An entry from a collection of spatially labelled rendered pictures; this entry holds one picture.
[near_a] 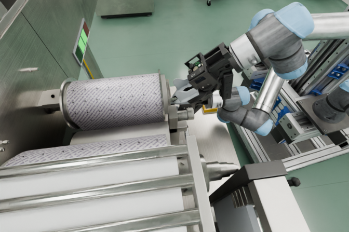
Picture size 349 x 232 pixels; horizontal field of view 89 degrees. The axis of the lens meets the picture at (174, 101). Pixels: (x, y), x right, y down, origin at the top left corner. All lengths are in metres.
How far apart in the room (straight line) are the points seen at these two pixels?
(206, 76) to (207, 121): 0.49
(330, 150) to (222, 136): 1.28
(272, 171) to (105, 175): 0.20
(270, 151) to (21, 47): 1.67
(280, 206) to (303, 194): 1.74
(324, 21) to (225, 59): 0.34
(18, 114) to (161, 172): 0.38
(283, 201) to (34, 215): 0.27
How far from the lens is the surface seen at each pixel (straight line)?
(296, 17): 0.44
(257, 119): 0.78
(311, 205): 2.01
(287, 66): 0.51
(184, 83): 0.51
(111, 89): 0.48
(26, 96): 0.55
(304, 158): 1.84
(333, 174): 2.22
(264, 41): 0.43
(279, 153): 1.77
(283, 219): 0.25
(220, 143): 0.85
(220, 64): 0.44
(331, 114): 1.24
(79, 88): 0.52
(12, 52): 0.55
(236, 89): 0.71
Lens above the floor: 1.66
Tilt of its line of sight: 55 degrees down
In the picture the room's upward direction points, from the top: straight up
